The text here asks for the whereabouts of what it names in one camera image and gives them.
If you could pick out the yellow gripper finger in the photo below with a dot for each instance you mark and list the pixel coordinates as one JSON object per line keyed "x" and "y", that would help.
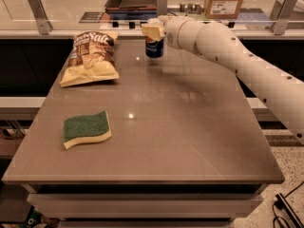
{"x": 153, "y": 29}

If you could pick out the blue Pepsi can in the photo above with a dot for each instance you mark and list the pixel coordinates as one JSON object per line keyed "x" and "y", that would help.
{"x": 153, "y": 48}

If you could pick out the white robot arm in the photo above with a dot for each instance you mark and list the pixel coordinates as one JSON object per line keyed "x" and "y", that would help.
{"x": 281, "y": 92}

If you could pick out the brown and yellow chip bag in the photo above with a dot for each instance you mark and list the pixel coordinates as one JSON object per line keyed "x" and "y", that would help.
{"x": 92, "y": 59}

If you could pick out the cardboard box with label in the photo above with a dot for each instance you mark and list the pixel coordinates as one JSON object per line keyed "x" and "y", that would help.
{"x": 222, "y": 9}

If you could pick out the green and yellow sponge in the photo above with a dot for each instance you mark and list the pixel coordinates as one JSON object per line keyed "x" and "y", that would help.
{"x": 86, "y": 129}

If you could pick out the grey table drawer front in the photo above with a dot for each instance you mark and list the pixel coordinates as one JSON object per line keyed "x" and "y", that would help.
{"x": 145, "y": 206}

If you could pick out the black power strip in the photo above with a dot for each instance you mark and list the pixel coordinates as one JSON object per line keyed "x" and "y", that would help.
{"x": 282, "y": 204}

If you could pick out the middle metal glass bracket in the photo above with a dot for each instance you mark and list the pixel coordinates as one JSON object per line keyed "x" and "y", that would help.
{"x": 161, "y": 7}

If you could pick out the metal glass bracket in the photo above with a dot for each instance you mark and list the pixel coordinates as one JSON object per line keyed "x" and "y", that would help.
{"x": 280, "y": 15}
{"x": 161, "y": 7}
{"x": 40, "y": 16}

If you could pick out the left metal glass bracket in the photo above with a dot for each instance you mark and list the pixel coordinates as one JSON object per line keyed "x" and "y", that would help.
{"x": 40, "y": 16}

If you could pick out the right metal glass bracket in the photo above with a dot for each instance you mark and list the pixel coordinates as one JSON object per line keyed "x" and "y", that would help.
{"x": 280, "y": 15}

